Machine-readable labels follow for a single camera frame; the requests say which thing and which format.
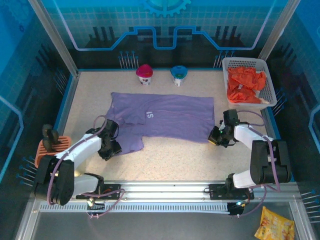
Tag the cup with blue lid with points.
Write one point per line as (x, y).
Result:
(178, 72)

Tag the aluminium frame post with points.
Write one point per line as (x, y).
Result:
(278, 30)
(56, 37)

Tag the cup with pink lid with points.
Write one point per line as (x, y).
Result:
(144, 72)

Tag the purple t-shirt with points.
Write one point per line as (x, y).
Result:
(170, 117)

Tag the black utensils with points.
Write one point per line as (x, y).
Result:
(50, 137)

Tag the orange t-shirt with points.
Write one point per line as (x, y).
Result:
(241, 85)

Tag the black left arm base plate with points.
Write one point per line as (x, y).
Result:
(112, 191)

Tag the aluminium mounting rail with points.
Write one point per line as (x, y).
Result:
(165, 192)

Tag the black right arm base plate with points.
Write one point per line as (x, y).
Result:
(220, 191)

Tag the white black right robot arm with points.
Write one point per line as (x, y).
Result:
(246, 136)

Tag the white perforated plastic basket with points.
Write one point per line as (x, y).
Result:
(270, 86)

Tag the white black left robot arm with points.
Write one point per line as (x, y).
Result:
(85, 150)

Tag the yellow snack bag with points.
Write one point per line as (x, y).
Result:
(273, 225)

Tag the orange utensil holder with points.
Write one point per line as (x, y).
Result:
(61, 145)

